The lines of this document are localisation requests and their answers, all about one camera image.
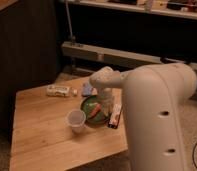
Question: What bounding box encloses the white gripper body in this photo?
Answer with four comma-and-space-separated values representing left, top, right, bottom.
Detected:
97, 88, 114, 112

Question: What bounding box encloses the orange carrot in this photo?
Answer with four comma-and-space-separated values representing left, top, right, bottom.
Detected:
88, 104, 101, 119

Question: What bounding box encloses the green ceramic bowl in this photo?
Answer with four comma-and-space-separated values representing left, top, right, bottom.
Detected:
80, 95, 109, 124

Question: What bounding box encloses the red and white snack pack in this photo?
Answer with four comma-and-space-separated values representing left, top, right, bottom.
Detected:
108, 104, 122, 129

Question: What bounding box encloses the white plastic bottle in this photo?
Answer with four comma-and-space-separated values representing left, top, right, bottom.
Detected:
46, 85, 78, 97

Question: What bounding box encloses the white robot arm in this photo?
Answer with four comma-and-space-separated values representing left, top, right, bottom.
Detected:
89, 63, 197, 171

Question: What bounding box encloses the translucent plastic cup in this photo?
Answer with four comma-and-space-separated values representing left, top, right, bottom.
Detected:
66, 109, 86, 134

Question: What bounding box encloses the grey metal shelf beam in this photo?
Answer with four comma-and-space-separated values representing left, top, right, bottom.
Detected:
61, 41, 197, 73

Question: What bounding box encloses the metal pole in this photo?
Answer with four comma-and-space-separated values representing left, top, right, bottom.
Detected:
65, 0, 75, 45

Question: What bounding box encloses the wooden table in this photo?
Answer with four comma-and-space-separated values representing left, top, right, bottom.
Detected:
10, 87, 127, 171

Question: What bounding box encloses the upper shelf with clutter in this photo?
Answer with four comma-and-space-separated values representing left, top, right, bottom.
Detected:
59, 0, 197, 20

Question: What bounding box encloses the black handle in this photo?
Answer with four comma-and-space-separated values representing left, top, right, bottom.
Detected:
160, 57, 191, 65

